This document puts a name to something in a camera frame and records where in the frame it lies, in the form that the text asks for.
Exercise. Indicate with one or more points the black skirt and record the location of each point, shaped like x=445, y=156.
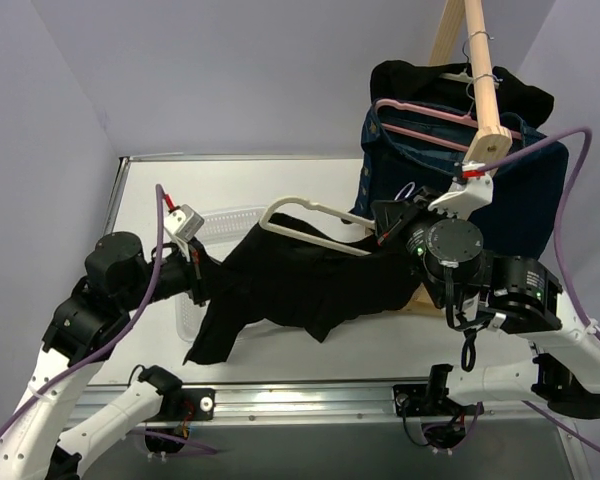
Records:
x=292, y=283

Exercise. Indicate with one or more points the pink hanger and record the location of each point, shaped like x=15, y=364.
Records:
x=451, y=130

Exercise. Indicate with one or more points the wooden clothes rack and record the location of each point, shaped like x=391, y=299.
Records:
x=470, y=12

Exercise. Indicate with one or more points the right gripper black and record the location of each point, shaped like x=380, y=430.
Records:
x=390, y=220

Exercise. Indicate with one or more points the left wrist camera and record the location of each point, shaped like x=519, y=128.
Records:
x=182, y=224

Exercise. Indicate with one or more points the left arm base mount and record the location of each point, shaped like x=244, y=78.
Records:
x=170, y=431

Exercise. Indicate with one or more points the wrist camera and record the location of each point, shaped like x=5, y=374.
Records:
x=182, y=224
x=471, y=189

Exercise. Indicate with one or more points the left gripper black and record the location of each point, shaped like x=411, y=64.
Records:
x=199, y=278

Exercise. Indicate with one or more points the cream white hanger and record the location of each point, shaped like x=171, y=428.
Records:
x=305, y=232

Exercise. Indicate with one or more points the black garment on hanger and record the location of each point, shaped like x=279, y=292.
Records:
x=517, y=101

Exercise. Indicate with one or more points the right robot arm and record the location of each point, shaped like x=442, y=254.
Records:
x=479, y=290

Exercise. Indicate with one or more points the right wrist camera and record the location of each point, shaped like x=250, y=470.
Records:
x=471, y=189

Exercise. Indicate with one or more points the aluminium rail table edge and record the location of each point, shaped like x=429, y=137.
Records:
x=296, y=404

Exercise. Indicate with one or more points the white plastic basket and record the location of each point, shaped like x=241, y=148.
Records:
x=221, y=232

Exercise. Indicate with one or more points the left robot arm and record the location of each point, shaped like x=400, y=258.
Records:
x=120, y=282

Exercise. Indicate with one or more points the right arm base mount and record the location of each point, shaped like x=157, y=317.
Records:
x=430, y=418

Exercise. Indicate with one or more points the white hanger far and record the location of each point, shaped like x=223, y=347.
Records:
x=465, y=78

